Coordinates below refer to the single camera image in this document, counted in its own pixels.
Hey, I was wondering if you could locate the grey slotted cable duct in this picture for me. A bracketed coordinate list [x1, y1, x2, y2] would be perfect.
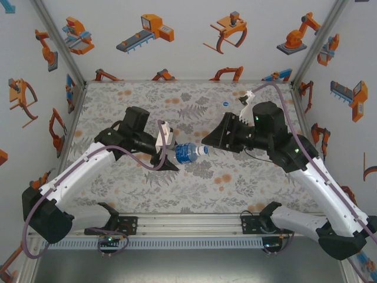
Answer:
[47, 238, 263, 250]

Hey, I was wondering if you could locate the aluminium table edge rail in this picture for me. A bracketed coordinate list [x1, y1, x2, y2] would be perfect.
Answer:
[29, 212, 322, 238]

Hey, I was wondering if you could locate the aluminium table side rail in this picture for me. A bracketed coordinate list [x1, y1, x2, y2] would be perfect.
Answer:
[290, 82, 363, 283]
[16, 82, 88, 283]

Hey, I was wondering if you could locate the blue label plastic bottle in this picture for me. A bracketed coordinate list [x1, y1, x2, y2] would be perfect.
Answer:
[172, 142, 210, 165]

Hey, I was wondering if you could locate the purple cable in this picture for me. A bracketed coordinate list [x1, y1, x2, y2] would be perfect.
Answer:
[252, 82, 377, 283]
[22, 120, 166, 260]

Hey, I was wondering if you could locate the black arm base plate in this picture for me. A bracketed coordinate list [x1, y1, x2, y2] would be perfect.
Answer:
[84, 216, 138, 236]
[240, 212, 292, 236]

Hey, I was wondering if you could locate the floral table cloth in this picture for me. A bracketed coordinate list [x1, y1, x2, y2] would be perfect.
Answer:
[60, 81, 328, 215]

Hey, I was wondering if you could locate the aluminium corner post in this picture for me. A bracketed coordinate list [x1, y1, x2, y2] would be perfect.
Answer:
[29, 0, 88, 86]
[290, 0, 350, 86]

